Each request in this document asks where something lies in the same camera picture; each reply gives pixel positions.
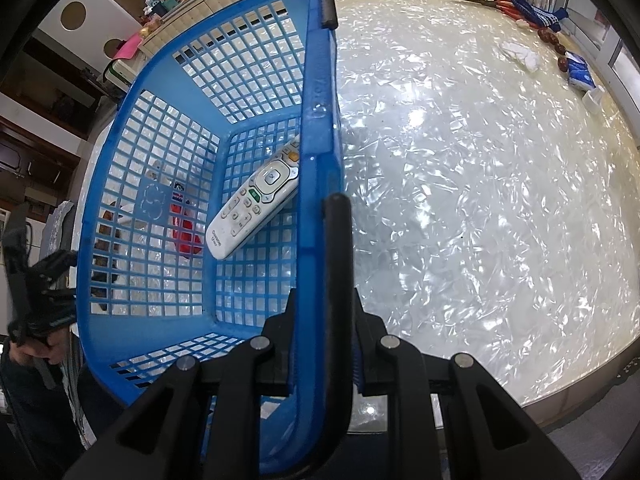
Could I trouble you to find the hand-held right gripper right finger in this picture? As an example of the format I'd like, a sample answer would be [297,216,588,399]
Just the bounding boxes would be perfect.
[352,287,576,480]

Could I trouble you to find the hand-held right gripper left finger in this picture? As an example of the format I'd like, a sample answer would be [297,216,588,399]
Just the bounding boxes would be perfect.
[62,290,301,480]

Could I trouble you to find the white remote control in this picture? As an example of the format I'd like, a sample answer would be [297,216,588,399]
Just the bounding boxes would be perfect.
[206,135,302,261]

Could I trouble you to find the blue plastic basket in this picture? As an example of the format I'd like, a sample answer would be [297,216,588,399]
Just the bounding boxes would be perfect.
[75,0,356,478]

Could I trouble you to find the person's left hand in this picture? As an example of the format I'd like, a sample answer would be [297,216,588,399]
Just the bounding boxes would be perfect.
[7,332,68,368]

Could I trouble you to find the small red packet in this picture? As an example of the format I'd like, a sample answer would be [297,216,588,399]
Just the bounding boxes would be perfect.
[170,202,205,258]

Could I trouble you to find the pink paper sheet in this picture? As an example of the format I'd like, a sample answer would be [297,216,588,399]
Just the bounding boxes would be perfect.
[115,35,142,59]

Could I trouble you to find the white cabinet with round holes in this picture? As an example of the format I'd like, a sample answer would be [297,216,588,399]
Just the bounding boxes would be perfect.
[34,0,142,83]

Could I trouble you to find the white crumpled tissue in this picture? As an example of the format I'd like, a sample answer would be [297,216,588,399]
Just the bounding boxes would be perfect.
[500,40,540,72]

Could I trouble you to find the blue tissue packet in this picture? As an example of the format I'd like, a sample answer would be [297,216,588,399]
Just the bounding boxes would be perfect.
[567,52,596,92]

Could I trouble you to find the red-handled scissors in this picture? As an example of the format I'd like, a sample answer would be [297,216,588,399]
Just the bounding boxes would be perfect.
[447,0,541,28]

